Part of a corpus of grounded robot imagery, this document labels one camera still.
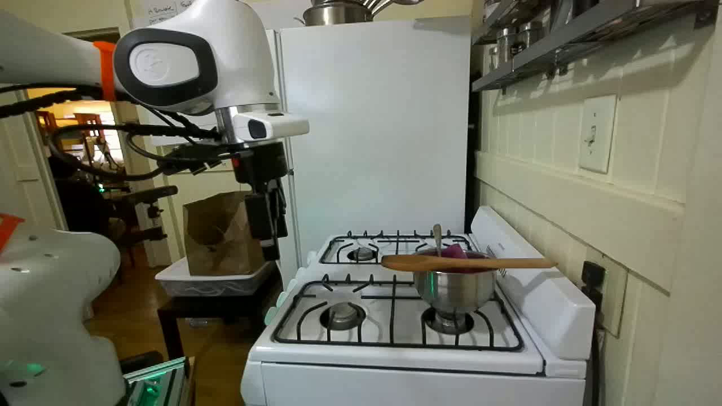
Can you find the black stove grate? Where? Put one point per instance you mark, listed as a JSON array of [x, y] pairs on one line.
[[370, 246], [389, 314]]

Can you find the black wall outlet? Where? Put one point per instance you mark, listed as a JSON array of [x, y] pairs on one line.
[[591, 276]]

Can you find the white storage bin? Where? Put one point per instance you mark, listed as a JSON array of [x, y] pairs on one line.
[[179, 282]]

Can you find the silver metal bowl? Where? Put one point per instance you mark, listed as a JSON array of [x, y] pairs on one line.
[[453, 291]]

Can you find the metal spoon in bowl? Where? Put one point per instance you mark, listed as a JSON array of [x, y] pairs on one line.
[[436, 234]]

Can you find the white refrigerator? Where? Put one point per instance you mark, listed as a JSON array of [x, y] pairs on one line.
[[387, 145]]

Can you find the metal pot on refrigerator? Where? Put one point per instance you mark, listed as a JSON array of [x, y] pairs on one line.
[[339, 13]]

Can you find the brown paper bag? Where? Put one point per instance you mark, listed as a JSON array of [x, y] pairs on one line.
[[216, 238]]

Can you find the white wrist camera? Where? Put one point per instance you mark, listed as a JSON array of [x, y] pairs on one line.
[[258, 127]]

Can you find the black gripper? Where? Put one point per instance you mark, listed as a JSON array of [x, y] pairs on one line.
[[262, 169]]

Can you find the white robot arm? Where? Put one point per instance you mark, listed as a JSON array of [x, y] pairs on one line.
[[206, 76]]

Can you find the white gas stove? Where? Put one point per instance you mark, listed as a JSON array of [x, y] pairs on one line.
[[551, 314]]

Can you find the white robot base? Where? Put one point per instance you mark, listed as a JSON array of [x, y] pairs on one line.
[[46, 352]]

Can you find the white light switch plate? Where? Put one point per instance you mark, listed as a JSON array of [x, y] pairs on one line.
[[596, 135]]

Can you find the wooden spoon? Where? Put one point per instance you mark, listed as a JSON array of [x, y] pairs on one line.
[[461, 264]]

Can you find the black right stove grate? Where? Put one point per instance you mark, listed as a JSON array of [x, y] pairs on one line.
[[389, 314]]

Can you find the metal spice rack shelf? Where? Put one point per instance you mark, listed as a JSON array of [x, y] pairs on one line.
[[543, 37]]

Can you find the black left stove grate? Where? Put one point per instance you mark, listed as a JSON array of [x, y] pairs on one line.
[[370, 246]]

